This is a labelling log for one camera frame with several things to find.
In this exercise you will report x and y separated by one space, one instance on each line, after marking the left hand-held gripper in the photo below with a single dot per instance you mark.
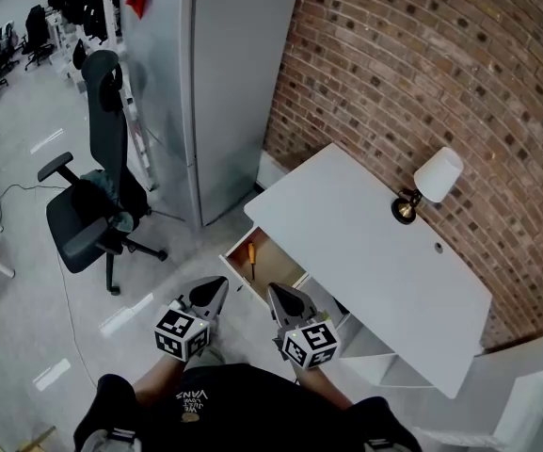
181 334

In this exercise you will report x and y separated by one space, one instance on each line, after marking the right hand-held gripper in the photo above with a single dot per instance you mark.
311 344

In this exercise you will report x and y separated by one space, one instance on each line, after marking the white drawer with brown inside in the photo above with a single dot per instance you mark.
276 262

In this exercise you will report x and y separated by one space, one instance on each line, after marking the orange screwdriver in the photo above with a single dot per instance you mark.
251 254

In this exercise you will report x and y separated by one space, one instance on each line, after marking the person's left forearm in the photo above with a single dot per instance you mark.
158 379

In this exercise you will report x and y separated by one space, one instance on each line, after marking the person's right forearm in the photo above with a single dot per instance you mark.
320 386

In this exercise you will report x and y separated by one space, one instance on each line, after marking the white desk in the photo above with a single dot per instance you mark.
346 233

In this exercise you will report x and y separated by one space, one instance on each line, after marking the person's black t-shirt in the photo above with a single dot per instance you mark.
247 408

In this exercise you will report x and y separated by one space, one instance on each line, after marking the grey-green jacket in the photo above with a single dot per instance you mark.
106 188

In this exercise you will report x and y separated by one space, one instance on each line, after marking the white shelving rack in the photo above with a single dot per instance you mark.
139 134

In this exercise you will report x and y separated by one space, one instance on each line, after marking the black office chair with headrest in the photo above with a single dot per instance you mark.
106 134

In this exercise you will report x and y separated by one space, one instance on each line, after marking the white shade table lamp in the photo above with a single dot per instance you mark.
438 174

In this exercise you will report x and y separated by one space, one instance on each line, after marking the grey refrigerator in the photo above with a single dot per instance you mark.
224 87

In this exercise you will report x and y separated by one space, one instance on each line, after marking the black hanging bag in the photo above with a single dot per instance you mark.
79 54

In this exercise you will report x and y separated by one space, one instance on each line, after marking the row of black shelf items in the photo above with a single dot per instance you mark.
87 12

